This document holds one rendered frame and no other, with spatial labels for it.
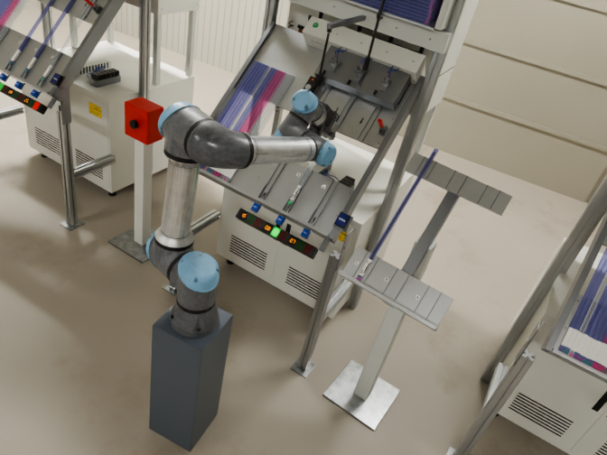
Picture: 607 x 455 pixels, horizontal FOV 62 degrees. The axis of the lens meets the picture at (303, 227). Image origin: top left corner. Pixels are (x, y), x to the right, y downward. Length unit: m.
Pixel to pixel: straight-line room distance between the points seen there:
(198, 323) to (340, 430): 0.84
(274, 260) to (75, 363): 0.95
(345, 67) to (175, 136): 0.88
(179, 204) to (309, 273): 1.04
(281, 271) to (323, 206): 0.68
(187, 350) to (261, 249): 0.96
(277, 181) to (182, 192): 0.56
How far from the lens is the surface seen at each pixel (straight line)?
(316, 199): 1.84
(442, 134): 4.57
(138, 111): 2.35
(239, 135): 1.30
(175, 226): 1.49
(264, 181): 1.92
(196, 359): 1.60
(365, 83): 1.96
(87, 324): 2.39
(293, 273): 2.40
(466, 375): 2.57
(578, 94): 4.42
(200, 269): 1.47
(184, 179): 1.41
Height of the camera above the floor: 1.74
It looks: 35 degrees down
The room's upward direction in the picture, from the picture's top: 14 degrees clockwise
